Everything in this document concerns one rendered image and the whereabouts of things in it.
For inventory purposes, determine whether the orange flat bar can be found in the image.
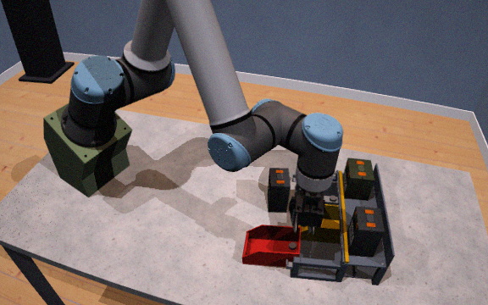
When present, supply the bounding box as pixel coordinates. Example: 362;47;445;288
339;171;349;263

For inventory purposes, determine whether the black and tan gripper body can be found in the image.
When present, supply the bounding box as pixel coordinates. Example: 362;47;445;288
293;186;326;228

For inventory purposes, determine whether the dark grey shelf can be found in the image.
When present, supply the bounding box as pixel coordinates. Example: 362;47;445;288
286;164;395;286

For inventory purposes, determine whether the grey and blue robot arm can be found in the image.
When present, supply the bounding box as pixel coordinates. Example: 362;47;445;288
61;0;343;192

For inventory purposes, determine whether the red bin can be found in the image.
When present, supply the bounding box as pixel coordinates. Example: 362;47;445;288
242;225;301;267

